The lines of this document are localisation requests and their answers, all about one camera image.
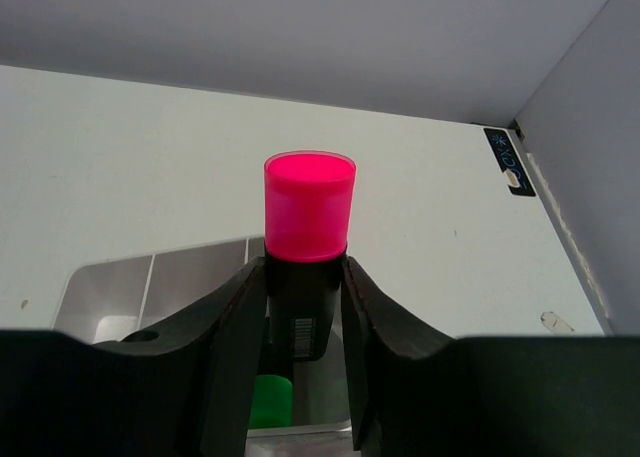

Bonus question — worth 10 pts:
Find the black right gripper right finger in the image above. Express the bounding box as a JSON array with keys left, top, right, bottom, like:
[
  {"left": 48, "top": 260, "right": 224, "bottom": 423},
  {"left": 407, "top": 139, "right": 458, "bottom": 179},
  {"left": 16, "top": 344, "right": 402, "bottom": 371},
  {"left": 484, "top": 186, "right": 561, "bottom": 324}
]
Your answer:
[{"left": 341, "top": 257, "right": 639, "bottom": 456}]

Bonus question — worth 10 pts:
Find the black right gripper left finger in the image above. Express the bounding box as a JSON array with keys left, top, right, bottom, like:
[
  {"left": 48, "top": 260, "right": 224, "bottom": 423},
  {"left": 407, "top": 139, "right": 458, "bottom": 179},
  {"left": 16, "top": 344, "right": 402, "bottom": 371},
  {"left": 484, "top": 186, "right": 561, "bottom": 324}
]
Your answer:
[{"left": 1, "top": 258, "right": 266, "bottom": 456}]

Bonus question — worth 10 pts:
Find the green cap black highlighter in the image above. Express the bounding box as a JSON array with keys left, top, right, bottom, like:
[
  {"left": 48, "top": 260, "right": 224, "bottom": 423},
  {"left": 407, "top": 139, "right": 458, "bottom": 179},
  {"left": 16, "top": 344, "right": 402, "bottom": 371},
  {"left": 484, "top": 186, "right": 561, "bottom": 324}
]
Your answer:
[{"left": 249, "top": 374, "right": 293, "bottom": 430}]

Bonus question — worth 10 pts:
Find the pink cap black highlighter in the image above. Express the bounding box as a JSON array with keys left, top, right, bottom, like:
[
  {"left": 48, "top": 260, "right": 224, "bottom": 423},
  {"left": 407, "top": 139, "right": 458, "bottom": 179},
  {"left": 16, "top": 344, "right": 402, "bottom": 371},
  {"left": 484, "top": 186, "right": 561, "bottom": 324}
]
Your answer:
[{"left": 264, "top": 150, "right": 357, "bottom": 361}]

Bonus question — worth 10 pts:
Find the white left organizer box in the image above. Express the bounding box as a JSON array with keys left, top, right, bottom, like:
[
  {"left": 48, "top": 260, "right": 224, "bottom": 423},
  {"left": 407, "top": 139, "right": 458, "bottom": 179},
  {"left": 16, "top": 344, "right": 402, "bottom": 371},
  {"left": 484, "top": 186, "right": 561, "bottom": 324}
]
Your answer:
[{"left": 53, "top": 236, "right": 355, "bottom": 456}]

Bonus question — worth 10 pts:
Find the small tape scrap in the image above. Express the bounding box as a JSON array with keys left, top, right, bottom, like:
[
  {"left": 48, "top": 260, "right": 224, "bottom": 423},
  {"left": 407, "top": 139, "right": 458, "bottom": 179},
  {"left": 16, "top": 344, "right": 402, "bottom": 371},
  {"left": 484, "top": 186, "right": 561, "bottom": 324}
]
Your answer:
[{"left": 540, "top": 311, "right": 575, "bottom": 336}]

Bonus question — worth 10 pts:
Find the right blue table label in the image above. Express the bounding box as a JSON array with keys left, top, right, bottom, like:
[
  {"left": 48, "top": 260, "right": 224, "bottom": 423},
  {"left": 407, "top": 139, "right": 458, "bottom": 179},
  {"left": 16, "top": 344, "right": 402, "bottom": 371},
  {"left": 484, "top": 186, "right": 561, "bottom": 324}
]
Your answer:
[{"left": 483, "top": 128, "right": 536, "bottom": 197}]

